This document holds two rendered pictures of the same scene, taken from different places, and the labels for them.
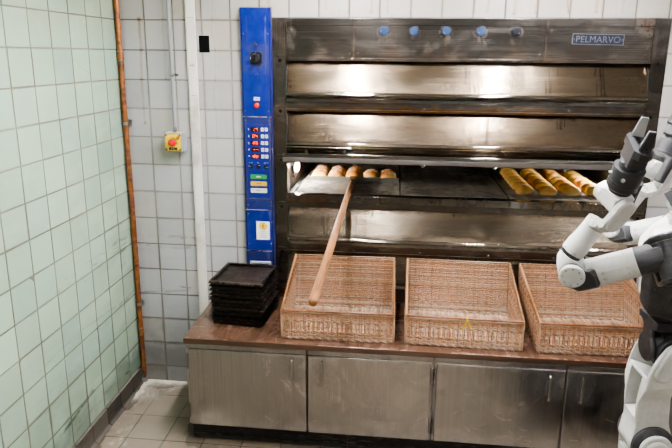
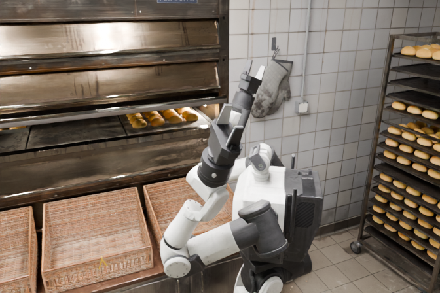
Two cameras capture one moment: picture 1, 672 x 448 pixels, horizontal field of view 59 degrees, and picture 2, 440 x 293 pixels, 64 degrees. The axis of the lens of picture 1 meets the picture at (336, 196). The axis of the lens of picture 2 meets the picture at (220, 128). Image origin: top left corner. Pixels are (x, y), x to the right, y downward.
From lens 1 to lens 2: 103 cm
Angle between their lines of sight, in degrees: 28
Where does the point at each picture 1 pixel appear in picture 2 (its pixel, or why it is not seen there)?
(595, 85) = (181, 37)
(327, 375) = not seen: outside the picture
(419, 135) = (31, 93)
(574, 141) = (171, 84)
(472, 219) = (98, 158)
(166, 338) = not seen: outside the picture
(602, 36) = not seen: outside the picture
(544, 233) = (159, 158)
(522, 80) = (120, 36)
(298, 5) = not seen: outside the picture
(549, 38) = not seen: outside the picture
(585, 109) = (175, 57)
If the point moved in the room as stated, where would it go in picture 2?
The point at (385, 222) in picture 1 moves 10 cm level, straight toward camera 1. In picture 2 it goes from (14, 176) to (13, 184)
